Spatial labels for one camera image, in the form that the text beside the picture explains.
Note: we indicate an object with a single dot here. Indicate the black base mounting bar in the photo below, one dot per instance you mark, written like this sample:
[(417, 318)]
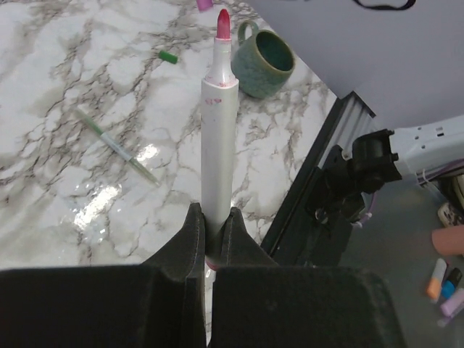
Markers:
[(295, 236)]

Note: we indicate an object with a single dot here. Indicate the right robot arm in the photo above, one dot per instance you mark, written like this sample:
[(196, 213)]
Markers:
[(424, 153)]

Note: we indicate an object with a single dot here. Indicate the aluminium frame rail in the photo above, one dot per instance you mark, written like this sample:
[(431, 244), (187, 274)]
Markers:
[(349, 119)]

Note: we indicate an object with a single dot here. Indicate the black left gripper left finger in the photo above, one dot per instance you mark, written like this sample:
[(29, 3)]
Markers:
[(176, 314)]

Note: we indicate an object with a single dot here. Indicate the orange highlighter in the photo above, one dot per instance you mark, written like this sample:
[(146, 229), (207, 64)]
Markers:
[(434, 287)]

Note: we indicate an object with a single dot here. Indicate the pink pen cap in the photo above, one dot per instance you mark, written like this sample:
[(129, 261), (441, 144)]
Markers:
[(204, 5)]

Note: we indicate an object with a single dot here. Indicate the green pen cap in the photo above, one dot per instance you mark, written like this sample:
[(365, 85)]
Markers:
[(168, 57)]

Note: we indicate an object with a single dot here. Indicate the blue highlighter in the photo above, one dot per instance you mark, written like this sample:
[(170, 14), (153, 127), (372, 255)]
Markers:
[(451, 282)]

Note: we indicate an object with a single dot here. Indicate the white marker with pink tip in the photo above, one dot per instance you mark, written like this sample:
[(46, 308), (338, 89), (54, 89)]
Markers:
[(219, 105)]

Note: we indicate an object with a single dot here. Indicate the teal ceramic mug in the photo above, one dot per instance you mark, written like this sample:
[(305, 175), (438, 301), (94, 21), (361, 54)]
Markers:
[(263, 62)]

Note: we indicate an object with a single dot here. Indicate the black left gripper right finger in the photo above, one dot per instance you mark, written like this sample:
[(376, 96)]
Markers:
[(239, 307)]

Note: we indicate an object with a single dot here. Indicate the lilac highlighter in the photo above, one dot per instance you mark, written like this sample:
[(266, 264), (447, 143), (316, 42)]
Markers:
[(451, 308)]

